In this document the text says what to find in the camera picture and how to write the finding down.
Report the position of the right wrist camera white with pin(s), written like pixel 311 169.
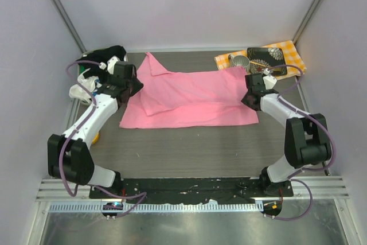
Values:
pixel 269 80

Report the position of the orange checkered cloth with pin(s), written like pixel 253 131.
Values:
pixel 294 65

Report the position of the grey striped cup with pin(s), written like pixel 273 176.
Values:
pixel 240 61

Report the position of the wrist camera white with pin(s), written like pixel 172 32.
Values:
pixel 269 80
pixel 109 65

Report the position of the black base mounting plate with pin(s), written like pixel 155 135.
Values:
pixel 224 190

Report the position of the black floral rectangular plate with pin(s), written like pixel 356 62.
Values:
pixel 270 56

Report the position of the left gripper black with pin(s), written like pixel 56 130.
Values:
pixel 138 85

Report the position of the white slotted cable duct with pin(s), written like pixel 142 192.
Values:
pixel 115 207

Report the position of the white printed t shirt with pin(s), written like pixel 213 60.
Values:
pixel 87 86

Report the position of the orange plastic bowl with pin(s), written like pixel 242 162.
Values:
pixel 96 138

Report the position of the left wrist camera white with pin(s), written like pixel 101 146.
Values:
pixel 109 65

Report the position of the pink t shirt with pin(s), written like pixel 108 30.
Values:
pixel 171 100

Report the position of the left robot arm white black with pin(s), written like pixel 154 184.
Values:
pixel 69 158

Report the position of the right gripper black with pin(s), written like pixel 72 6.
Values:
pixel 245 100

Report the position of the grey laundry basket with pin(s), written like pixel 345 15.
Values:
pixel 81 69

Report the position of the gold spoon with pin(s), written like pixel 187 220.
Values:
pixel 260 64

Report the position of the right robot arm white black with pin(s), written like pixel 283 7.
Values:
pixel 307 141

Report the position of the black t shirt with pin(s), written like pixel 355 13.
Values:
pixel 99 56

